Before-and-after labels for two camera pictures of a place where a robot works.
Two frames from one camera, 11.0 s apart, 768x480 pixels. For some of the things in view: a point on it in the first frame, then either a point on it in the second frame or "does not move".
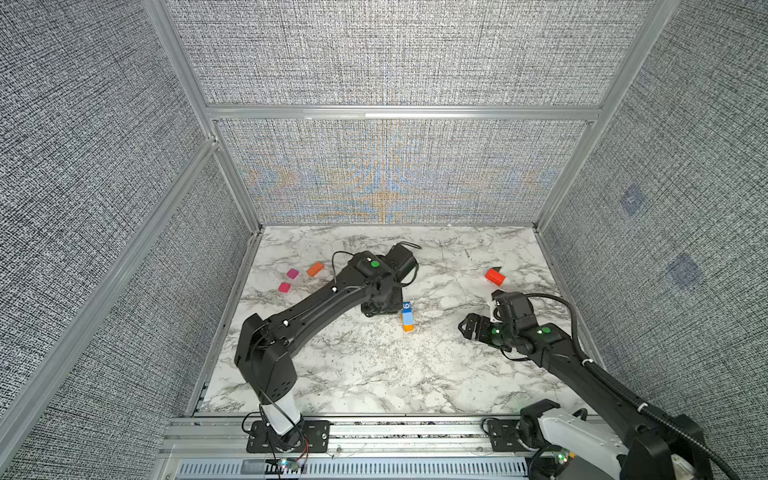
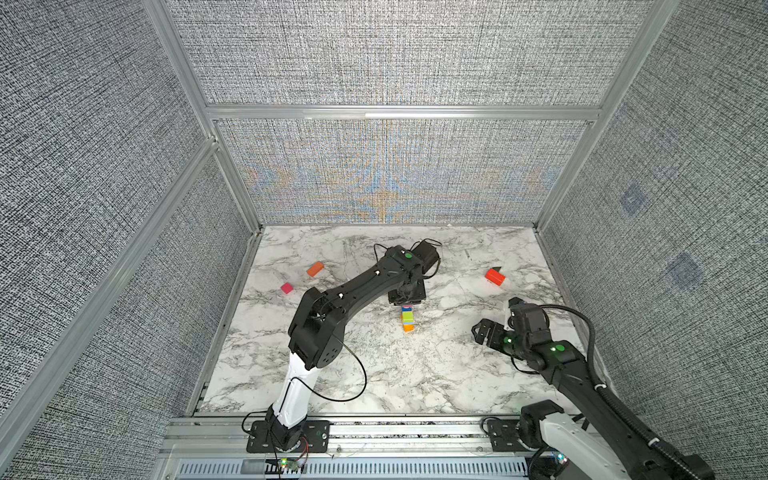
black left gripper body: (392, 303) to (410, 296)
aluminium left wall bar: (42, 376) does not move
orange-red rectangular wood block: (315, 269) does not move
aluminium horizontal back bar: (402, 113) does not move
